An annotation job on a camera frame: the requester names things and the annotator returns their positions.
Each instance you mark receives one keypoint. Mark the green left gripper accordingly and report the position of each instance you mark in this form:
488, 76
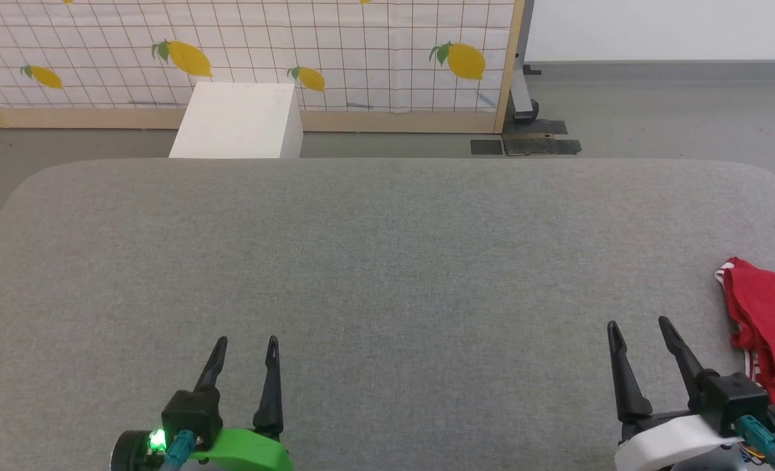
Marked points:
243, 451

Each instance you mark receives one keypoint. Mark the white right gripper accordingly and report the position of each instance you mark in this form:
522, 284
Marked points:
668, 441

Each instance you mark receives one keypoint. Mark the red and white garment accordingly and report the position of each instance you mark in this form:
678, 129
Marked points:
770, 327

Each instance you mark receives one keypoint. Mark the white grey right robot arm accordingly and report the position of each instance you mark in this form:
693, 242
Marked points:
707, 463

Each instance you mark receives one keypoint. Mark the black round left gripper motor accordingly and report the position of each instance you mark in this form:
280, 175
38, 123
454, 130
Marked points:
131, 451

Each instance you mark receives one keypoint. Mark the grey fabric sofa cushion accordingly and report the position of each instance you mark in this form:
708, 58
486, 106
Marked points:
361, 261

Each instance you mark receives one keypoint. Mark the large black floor plate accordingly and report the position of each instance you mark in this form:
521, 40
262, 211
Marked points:
541, 140

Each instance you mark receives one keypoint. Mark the white box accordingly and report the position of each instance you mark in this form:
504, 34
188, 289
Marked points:
237, 121

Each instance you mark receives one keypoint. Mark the small black floor plate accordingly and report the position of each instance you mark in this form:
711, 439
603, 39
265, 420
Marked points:
486, 147

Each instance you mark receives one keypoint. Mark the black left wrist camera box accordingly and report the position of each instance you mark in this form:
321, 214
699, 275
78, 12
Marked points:
191, 412

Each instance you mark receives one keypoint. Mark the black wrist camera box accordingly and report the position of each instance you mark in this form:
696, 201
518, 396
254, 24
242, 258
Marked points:
191, 412
734, 396

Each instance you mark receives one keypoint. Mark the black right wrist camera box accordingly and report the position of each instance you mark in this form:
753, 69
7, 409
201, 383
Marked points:
734, 396

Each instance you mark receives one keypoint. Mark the grey metal stand post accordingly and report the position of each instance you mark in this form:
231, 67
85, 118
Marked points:
523, 85

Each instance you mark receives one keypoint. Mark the lemon print screen wooden frame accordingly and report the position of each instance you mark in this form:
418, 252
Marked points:
361, 46

